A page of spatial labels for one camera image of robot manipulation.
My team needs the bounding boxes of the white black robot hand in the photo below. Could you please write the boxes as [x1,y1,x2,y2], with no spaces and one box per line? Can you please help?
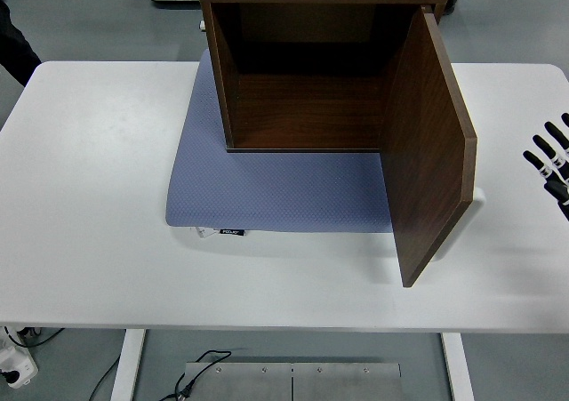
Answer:
[522,112,569,222]

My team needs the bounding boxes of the black cable with plug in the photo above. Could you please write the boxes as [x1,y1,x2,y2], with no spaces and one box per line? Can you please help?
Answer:
[159,349,233,401]

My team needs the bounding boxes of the grey metal plate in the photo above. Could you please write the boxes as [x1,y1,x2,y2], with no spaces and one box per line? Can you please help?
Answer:
[184,361,293,401]
[292,363,402,401]

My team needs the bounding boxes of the blue textured mat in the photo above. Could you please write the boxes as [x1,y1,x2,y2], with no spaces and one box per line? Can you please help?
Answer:
[164,47,395,235]

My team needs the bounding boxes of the person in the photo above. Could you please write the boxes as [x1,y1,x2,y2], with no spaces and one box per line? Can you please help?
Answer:
[0,0,43,86]

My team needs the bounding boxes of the black power strip cable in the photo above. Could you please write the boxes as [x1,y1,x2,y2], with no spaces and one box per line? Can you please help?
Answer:
[4,325,66,349]

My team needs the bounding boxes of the brown wooden cabinet door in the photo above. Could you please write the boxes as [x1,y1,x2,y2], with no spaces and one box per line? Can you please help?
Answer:
[377,7,479,289]

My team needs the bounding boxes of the brown wooden cabinet body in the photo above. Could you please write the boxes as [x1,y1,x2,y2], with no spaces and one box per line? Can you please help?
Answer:
[197,0,450,154]

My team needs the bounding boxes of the white table leg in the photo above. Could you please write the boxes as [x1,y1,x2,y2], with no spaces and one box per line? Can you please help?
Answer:
[109,329,147,401]
[441,332,475,401]

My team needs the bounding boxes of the white power strip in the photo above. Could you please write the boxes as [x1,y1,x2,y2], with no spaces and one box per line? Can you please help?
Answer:
[0,345,39,390]

